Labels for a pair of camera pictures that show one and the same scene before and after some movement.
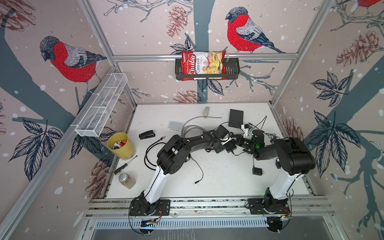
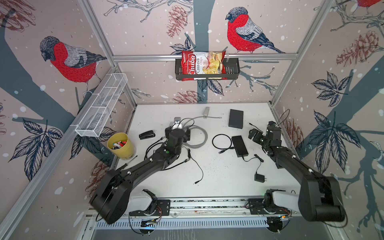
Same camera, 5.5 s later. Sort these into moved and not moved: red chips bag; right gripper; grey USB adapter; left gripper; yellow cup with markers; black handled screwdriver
Moved: right gripper; left gripper
Not moved: yellow cup with markers; red chips bag; grey USB adapter; black handled screwdriver
